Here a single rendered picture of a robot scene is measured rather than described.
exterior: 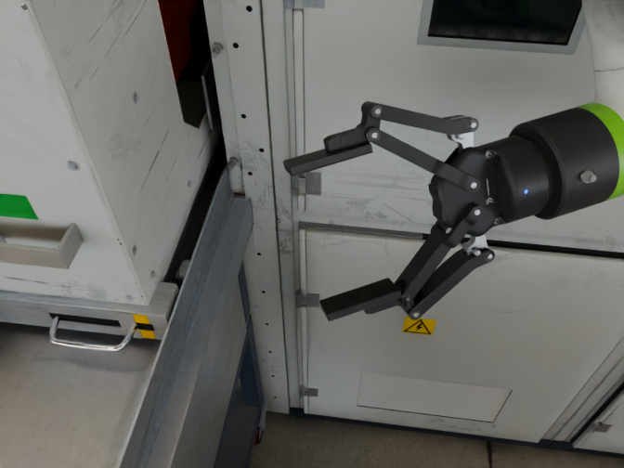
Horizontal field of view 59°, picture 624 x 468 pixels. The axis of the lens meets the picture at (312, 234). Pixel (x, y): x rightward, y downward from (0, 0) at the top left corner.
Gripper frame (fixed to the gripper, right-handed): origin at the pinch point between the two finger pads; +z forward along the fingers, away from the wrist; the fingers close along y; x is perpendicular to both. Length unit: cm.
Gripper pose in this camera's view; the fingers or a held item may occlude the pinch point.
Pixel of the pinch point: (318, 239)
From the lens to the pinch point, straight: 47.4
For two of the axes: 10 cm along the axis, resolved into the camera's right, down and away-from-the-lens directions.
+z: -9.4, 2.9, -1.4
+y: -2.3, -9.1, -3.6
